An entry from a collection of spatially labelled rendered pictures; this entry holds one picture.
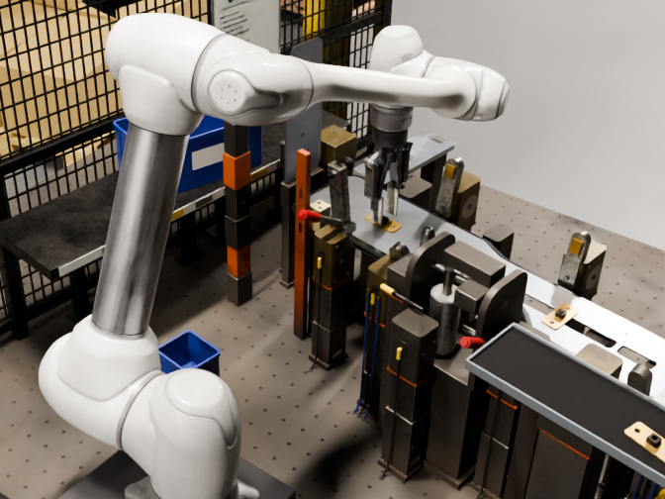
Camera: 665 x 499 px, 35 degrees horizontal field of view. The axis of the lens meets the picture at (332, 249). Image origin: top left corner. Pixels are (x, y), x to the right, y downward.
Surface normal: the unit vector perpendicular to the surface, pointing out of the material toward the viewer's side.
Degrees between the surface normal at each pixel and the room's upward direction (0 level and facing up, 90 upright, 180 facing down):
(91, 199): 0
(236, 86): 75
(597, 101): 0
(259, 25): 90
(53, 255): 0
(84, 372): 68
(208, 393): 10
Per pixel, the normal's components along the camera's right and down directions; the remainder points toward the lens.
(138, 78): -0.49, 0.27
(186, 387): 0.21, -0.77
